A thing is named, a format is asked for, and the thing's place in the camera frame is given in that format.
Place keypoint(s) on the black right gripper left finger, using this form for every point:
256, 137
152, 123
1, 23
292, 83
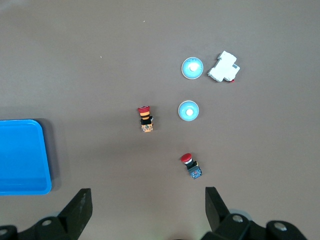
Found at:
73, 216

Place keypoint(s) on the blue plastic tray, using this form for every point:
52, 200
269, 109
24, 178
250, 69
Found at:
22, 155

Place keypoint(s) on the red push button black base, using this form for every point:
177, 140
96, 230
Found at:
191, 166

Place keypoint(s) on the white circuit breaker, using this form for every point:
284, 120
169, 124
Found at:
223, 67

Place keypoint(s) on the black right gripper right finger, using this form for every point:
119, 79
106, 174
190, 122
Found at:
220, 217

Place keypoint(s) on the red yellow emergency stop button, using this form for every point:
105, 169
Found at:
145, 120

